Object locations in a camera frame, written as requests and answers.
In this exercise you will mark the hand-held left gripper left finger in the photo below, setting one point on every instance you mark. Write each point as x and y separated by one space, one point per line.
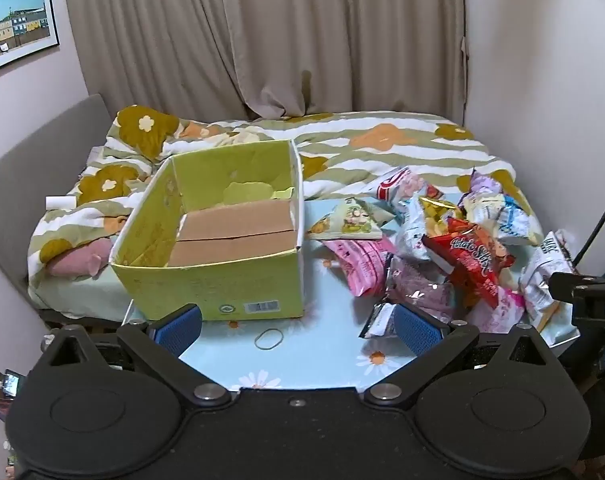
180 334

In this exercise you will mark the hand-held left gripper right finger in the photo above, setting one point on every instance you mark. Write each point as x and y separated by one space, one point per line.
416 331

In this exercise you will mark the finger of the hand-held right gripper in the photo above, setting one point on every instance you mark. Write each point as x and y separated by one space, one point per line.
562 282

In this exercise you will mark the yellow-green cardboard box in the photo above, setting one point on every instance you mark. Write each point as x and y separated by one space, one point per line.
217 280

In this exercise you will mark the pink snack bag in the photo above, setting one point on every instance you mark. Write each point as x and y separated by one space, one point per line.
365 262

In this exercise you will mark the pile of snack packets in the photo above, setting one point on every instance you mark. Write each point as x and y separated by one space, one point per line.
462 255

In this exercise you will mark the orange and cream snack bag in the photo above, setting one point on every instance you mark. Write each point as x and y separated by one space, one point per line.
350 220

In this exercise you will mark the tan rubber band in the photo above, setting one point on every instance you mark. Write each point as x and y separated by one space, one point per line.
269 339

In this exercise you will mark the light blue daisy tablecloth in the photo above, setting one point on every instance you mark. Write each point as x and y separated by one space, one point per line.
322 350

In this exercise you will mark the pink pillow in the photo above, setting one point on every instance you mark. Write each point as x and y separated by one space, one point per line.
80 260

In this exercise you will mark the small dark device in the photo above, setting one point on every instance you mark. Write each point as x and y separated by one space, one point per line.
8 384

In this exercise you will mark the striped floral blanket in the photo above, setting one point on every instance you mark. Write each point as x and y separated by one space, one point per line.
382 145

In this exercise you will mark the grey padded headboard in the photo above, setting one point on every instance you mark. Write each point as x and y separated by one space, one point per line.
27 185

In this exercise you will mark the beige curtain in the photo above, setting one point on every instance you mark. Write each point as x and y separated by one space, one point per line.
262 35

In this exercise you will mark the framed wall poster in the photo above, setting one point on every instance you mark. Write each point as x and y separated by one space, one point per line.
12 25

